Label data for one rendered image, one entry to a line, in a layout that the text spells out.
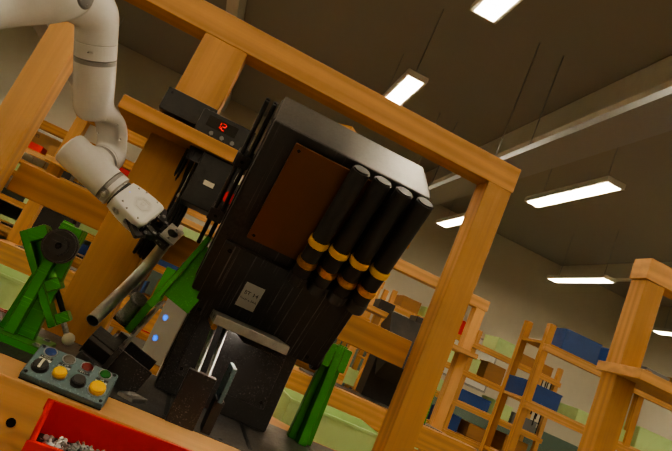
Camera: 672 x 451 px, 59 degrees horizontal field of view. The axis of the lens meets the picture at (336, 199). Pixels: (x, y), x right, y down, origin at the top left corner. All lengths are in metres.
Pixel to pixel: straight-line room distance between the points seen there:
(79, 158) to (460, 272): 1.16
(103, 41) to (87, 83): 0.10
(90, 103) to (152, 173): 0.41
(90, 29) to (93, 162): 0.31
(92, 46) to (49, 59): 0.50
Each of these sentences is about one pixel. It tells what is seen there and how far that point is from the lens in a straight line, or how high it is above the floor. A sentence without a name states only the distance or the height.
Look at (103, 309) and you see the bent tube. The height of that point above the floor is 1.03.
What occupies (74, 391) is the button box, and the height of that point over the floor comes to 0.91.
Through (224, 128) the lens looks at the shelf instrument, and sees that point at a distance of 1.70.
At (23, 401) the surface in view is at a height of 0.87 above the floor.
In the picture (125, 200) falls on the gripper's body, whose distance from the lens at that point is 1.47.
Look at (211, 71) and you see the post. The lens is 1.84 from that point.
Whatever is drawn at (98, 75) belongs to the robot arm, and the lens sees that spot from 1.41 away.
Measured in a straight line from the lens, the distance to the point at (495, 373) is 9.60.
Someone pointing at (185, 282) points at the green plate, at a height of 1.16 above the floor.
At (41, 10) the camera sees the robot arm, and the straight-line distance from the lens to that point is 1.21.
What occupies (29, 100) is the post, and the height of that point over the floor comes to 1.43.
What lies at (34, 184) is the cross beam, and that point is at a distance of 1.90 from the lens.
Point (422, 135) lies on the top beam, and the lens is 1.93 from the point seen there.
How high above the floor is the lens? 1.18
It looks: 12 degrees up
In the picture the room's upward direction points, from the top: 24 degrees clockwise
